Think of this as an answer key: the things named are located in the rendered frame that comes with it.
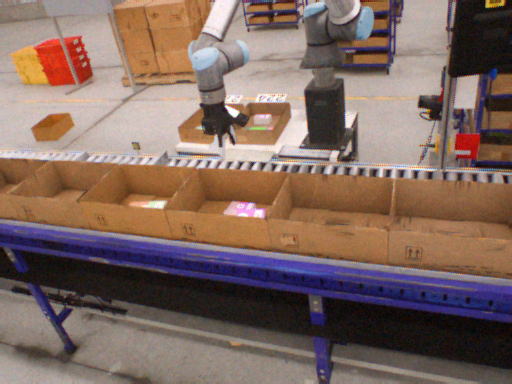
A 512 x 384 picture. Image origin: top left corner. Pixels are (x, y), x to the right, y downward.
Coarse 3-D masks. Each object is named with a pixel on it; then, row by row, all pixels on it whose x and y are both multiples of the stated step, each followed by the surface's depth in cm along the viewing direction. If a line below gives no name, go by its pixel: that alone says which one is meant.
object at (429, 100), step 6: (420, 96) 198; (426, 96) 196; (432, 96) 196; (438, 96) 195; (420, 102) 196; (426, 102) 195; (432, 102) 194; (438, 102) 193; (426, 108) 196; (432, 108) 195; (438, 108) 194; (432, 114) 198; (438, 114) 198
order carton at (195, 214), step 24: (216, 168) 177; (192, 192) 177; (216, 192) 184; (240, 192) 180; (264, 192) 176; (168, 216) 160; (192, 216) 155; (216, 216) 151; (240, 216) 148; (192, 240) 163; (216, 240) 159; (240, 240) 155; (264, 240) 151
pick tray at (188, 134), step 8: (224, 104) 289; (232, 104) 286; (240, 104) 284; (200, 112) 288; (192, 120) 281; (200, 120) 289; (184, 128) 264; (192, 128) 281; (184, 136) 268; (192, 136) 265; (200, 136) 262; (208, 136) 260; (208, 144) 264
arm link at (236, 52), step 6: (216, 42) 153; (222, 42) 152; (234, 42) 149; (240, 42) 150; (222, 48) 145; (228, 48) 146; (234, 48) 147; (240, 48) 148; (246, 48) 150; (228, 54) 145; (234, 54) 146; (240, 54) 148; (246, 54) 150; (228, 60) 144; (234, 60) 146; (240, 60) 148; (246, 60) 151; (228, 66) 145; (234, 66) 147; (240, 66) 151; (228, 72) 148
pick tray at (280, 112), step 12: (252, 108) 285; (264, 108) 282; (276, 108) 279; (288, 108) 271; (252, 120) 281; (276, 120) 276; (288, 120) 273; (240, 132) 253; (252, 132) 250; (264, 132) 248; (276, 132) 252; (240, 144) 258; (252, 144) 255; (264, 144) 252
